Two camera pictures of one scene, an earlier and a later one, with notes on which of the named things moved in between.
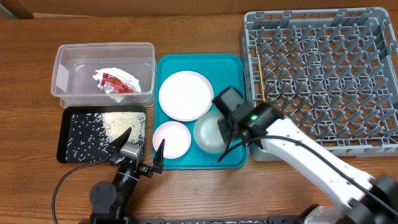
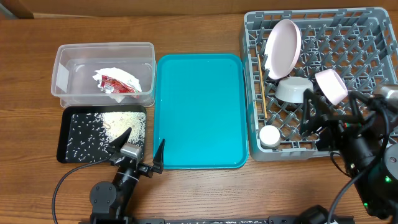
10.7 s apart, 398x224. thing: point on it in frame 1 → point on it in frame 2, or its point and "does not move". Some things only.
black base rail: x=198 y=220 does not move
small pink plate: x=177 y=139 → x=332 y=85
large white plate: x=186 y=96 → x=282 y=48
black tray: x=86 y=132 does not move
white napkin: x=121 y=74 does not move
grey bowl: x=208 y=134 → x=292 y=88
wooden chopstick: x=262 y=78 does not move
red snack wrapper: x=113 y=84 does not move
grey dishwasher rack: x=334 y=71 does not move
